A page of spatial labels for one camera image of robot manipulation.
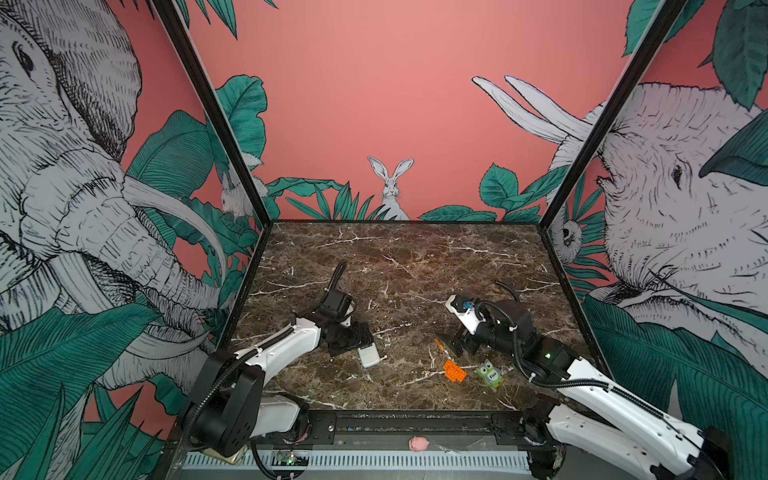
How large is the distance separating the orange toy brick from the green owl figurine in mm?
47

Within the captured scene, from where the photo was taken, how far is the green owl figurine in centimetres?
82

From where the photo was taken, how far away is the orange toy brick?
83cm
